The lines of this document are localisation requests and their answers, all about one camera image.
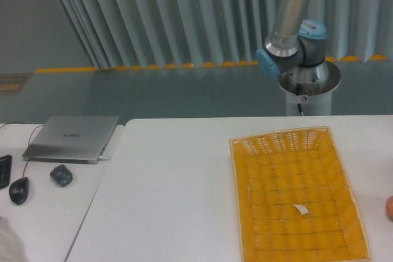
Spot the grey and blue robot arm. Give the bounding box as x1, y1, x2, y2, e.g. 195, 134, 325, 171
255, 0, 392, 77

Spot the yellow woven basket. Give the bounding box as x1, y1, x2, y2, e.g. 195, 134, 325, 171
230, 126, 371, 261

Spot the white folding partition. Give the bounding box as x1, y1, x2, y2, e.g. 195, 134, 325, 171
59, 0, 392, 70

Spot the silver laptop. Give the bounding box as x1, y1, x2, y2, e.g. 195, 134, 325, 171
22, 116, 119, 164

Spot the white paper scrap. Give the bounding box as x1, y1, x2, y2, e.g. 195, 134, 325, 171
293, 204, 309, 215

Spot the black clicker device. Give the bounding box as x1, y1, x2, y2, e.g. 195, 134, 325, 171
50, 164, 73, 187

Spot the black computer mouse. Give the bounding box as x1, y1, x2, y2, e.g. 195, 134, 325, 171
9, 177, 29, 206

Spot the orange round fruit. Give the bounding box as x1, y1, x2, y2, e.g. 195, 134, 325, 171
385, 196, 393, 220

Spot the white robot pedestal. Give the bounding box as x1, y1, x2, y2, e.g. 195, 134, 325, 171
278, 61, 341, 116

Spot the black mouse cable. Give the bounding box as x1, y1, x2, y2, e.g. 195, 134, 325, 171
0, 121, 45, 180

